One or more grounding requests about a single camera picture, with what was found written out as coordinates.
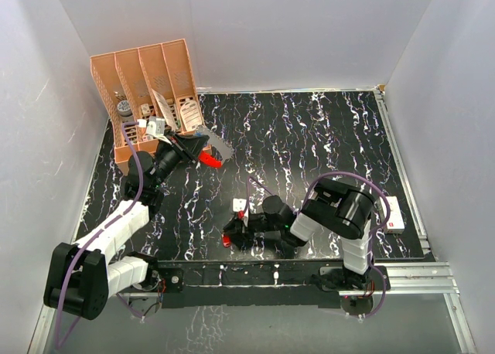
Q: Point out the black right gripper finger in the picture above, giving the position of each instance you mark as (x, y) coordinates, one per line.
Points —
(240, 241)
(235, 226)

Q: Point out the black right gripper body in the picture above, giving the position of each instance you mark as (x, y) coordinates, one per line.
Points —
(257, 222)

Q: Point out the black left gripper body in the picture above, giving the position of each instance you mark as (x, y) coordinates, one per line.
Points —
(167, 159)

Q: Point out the silver key with red tag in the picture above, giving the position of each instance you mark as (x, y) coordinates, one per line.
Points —
(226, 241)

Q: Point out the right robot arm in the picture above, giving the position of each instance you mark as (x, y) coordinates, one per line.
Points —
(345, 204)

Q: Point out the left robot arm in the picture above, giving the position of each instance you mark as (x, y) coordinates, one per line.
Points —
(83, 275)

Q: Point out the white packaged card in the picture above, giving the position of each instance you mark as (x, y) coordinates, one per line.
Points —
(167, 111)

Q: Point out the round metal tin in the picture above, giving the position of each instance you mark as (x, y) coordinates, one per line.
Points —
(124, 111)

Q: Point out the peach plastic desk organizer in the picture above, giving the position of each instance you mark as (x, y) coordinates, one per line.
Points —
(132, 74)

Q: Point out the small white box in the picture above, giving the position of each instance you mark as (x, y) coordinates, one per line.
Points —
(395, 223)

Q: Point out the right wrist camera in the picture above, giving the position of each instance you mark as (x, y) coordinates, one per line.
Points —
(240, 209)

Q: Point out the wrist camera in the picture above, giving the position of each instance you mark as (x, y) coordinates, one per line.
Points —
(240, 209)
(153, 128)

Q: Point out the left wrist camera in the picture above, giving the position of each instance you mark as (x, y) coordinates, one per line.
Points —
(153, 128)

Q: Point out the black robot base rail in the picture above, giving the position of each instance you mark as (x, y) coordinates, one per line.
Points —
(254, 283)

